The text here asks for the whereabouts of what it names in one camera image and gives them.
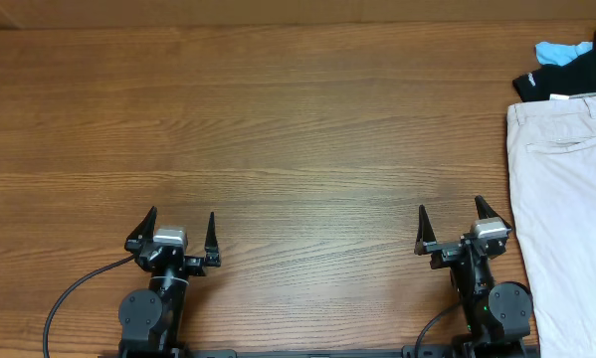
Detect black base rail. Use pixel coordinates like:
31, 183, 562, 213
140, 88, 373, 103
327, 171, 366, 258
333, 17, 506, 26
98, 343, 541, 358

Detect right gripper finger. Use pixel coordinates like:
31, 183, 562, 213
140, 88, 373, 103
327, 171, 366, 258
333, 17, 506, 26
416, 205, 436, 247
475, 195, 511, 230

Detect black garment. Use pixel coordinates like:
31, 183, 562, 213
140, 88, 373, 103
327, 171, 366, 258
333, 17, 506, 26
512, 31, 596, 102

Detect light blue garment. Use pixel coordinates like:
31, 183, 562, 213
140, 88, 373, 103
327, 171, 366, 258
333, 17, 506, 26
534, 42, 593, 67

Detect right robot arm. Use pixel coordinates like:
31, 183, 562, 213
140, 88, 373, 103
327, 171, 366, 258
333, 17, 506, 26
413, 196, 540, 357

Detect beige shorts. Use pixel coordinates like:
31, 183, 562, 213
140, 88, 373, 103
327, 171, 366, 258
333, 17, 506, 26
506, 95, 596, 357

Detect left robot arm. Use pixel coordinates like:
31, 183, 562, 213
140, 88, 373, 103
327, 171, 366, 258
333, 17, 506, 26
118, 207, 221, 357

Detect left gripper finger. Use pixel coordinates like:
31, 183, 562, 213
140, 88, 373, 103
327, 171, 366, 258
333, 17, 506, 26
204, 212, 219, 255
126, 206, 157, 242

